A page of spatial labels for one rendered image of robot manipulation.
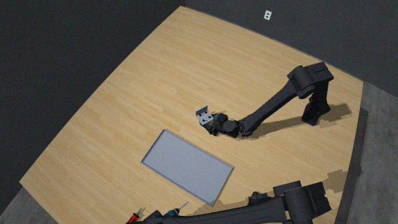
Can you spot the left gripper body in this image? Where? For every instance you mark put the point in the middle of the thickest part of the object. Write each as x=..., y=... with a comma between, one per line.
x=153, y=214

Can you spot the blue electric screwdriver barrel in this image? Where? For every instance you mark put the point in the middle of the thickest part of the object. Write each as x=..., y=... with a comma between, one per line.
x=174, y=211

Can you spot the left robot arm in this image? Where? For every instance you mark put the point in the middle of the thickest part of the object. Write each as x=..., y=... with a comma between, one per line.
x=263, y=209

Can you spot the red screwdriver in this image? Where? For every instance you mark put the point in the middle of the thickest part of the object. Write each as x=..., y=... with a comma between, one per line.
x=134, y=217

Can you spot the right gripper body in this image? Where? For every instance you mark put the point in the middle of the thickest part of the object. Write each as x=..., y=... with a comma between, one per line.
x=212, y=128

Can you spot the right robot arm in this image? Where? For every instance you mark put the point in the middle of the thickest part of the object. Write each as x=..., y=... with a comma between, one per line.
x=302, y=83

